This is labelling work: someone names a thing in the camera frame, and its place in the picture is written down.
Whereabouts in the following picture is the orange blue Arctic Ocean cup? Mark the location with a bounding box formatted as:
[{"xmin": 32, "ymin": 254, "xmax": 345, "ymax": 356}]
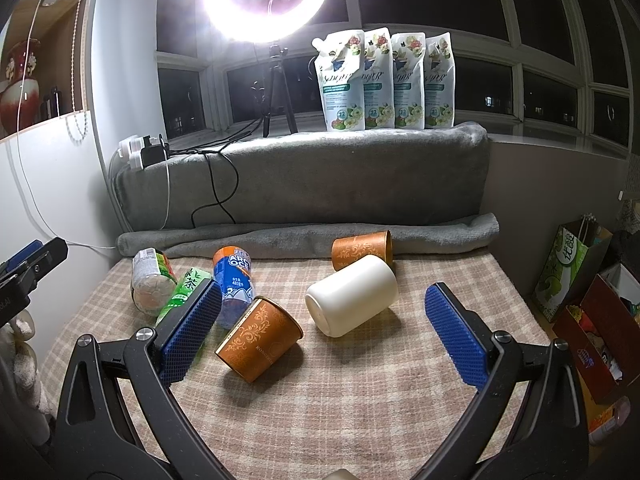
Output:
[{"xmin": 213, "ymin": 246, "xmax": 254, "ymax": 330}]

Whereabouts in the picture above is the clear green label bottle cup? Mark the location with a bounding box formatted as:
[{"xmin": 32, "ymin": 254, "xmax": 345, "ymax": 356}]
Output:
[{"xmin": 130, "ymin": 248, "xmax": 177, "ymax": 316}]

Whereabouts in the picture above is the green tea bottle cup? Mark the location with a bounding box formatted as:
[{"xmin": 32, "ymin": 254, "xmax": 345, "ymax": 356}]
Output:
[{"xmin": 155, "ymin": 268, "xmax": 213, "ymax": 325}]

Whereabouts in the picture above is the brown patterned paper cup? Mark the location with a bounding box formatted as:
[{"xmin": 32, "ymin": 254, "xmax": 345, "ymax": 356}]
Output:
[{"xmin": 216, "ymin": 296, "xmax": 304, "ymax": 384}]

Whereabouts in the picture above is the white plastic cup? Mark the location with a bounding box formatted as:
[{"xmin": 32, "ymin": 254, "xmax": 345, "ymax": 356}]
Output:
[{"xmin": 304, "ymin": 255, "xmax": 398, "ymax": 338}]

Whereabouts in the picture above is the brown paper cup at back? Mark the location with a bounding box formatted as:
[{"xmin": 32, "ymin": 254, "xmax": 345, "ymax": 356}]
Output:
[{"xmin": 331, "ymin": 231, "xmax": 394, "ymax": 271}]

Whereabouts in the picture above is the plaid checked bed cover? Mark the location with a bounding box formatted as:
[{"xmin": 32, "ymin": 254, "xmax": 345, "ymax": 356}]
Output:
[{"xmin": 38, "ymin": 251, "xmax": 551, "ymax": 480}]

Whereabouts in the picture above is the red cardboard box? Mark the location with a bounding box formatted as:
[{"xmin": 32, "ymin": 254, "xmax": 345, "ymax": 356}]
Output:
[{"xmin": 553, "ymin": 263, "xmax": 639, "ymax": 403}]

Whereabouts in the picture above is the green shopping bag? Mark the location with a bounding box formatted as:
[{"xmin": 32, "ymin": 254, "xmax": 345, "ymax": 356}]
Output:
[{"xmin": 534, "ymin": 214, "xmax": 612, "ymax": 322}]

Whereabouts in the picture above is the white power strip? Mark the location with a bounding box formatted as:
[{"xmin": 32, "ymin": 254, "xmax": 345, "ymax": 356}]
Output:
[{"xmin": 117, "ymin": 136, "xmax": 152, "ymax": 171}]

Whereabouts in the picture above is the black power adapter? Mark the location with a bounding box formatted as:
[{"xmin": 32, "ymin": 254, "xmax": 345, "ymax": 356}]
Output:
[{"xmin": 140, "ymin": 136, "xmax": 169, "ymax": 169}]

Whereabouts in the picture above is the grey folded blanket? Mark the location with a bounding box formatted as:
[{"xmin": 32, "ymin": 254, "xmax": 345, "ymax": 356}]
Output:
[{"xmin": 115, "ymin": 214, "xmax": 500, "ymax": 260}]

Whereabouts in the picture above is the red white vase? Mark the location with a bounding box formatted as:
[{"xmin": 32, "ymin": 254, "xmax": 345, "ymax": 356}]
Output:
[{"xmin": 1, "ymin": 39, "xmax": 40, "ymax": 134}]

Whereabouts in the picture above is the grey sofa backrest cushion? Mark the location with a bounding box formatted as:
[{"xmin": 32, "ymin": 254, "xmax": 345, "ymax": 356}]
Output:
[{"xmin": 113, "ymin": 122, "xmax": 491, "ymax": 231}]

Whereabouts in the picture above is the detergent refill pouch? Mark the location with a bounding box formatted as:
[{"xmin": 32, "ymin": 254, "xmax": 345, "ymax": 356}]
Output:
[
  {"xmin": 311, "ymin": 29, "xmax": 364, "ymax": 132},
  {"xmin": 424, "ymin": 32, "xmax": 456, "ymax": 128},
  {"xmin": 362, "ymin": 27, "xmax": 395, "ymax": 129},
  {"xmin": 392, "ymin": 32, "xmax": 425, "ymax": 130}
]

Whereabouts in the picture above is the black tripod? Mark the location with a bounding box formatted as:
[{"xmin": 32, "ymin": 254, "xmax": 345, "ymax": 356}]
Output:
[{"xmin": 254, "ymin": 42, "xmax": 298, "ymax": 138}]

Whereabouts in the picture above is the black cable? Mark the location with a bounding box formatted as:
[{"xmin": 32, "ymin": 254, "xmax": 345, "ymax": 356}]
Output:
[{"xmin": 164, "ymin": 119, "xmax": 266, "ymax": 230}]

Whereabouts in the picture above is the white cable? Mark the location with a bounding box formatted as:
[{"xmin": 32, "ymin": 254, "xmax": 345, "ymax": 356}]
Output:
[{"xmin": 14, "ymin": 0, "xmax": 173, "ymax": 252}]

